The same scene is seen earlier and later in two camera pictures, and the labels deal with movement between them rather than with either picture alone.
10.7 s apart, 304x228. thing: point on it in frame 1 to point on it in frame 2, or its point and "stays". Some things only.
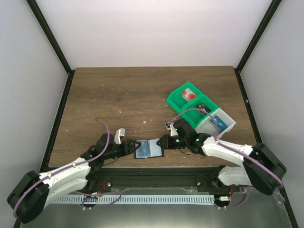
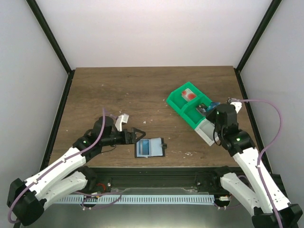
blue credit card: x=144 y=151 to x=213 y=105
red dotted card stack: x=188 y=95 stays
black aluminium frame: x=162 y=178 stays
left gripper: x=128 y=147 to x=129 y=137
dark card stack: x=203 y=106 stays
